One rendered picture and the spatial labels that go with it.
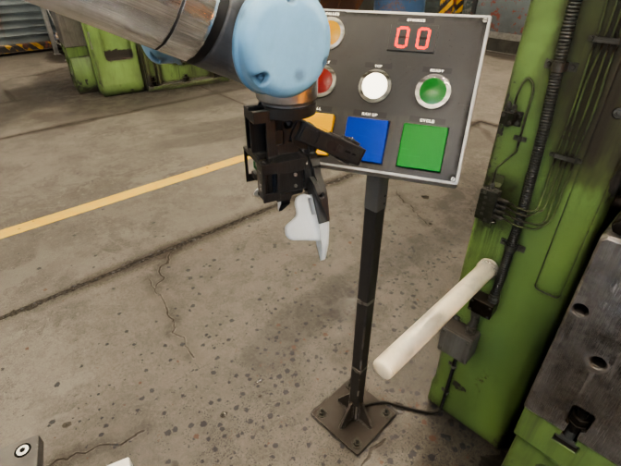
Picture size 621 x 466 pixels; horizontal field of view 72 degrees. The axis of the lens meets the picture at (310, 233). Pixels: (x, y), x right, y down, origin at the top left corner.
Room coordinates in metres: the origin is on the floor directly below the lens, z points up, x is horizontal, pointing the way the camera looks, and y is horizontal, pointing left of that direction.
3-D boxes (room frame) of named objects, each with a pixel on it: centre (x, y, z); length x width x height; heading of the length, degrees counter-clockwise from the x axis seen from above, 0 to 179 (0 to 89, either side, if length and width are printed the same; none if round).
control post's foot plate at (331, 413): (0.84, -0.14, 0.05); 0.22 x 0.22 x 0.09; 45
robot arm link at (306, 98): (0.52, 0.03, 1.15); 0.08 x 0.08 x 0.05
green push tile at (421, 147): (0.69, -0.19, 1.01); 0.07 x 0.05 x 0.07; 70
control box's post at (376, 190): (0.84, -0.15, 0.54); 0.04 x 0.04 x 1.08; 45
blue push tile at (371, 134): (0.72, -0.10, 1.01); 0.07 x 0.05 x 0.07; 70
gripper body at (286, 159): (0.52, 0.04, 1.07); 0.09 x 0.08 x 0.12; 116
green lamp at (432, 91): (0.73, -0.21, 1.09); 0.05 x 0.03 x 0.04; 45
